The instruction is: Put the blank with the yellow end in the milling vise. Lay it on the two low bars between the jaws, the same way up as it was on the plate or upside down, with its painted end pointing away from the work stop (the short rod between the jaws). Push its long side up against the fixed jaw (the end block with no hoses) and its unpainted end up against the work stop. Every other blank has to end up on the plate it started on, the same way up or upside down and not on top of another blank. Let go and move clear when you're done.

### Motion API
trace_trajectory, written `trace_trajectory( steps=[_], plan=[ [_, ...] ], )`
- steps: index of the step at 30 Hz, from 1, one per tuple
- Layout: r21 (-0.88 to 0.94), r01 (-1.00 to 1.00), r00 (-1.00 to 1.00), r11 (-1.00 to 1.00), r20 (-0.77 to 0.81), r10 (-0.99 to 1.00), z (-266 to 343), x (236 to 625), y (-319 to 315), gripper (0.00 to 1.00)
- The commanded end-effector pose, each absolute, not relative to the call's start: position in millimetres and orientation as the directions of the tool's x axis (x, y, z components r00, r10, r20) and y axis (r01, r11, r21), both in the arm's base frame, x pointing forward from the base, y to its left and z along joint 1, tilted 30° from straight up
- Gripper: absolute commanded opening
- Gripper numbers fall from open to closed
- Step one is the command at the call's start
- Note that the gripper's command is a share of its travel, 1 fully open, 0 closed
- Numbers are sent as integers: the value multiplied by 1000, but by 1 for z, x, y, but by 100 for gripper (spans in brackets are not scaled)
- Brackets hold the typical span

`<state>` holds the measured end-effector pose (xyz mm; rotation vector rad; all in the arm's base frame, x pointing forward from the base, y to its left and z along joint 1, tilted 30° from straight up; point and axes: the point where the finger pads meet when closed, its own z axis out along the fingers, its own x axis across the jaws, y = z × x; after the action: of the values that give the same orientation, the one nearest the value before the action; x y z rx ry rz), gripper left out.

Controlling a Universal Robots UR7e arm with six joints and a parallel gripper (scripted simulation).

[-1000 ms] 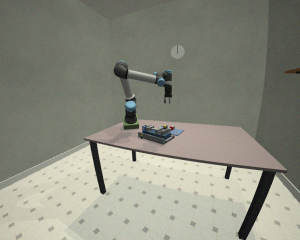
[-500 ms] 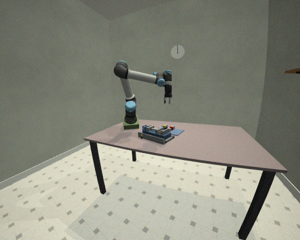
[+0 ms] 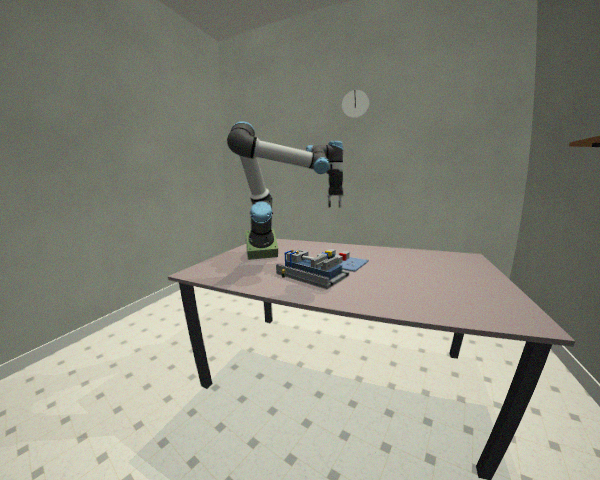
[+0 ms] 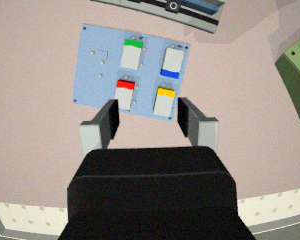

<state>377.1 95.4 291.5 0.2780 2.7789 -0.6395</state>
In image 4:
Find white block with blue end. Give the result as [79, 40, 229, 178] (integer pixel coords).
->
[160, 48, 184, 79]

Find grey block with yellow end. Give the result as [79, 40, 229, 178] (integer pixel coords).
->
[153, 86, 175, 117]

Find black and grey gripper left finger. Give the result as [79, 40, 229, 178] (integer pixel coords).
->
[79, 99, 120, 158]

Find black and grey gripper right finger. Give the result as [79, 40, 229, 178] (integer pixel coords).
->
[177, 97, 220, 153]

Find white block with green end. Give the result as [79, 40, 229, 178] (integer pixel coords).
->
[120, 39, 143, 70]

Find white block with red end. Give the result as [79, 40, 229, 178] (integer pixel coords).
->
[115, 79, 135, 110]

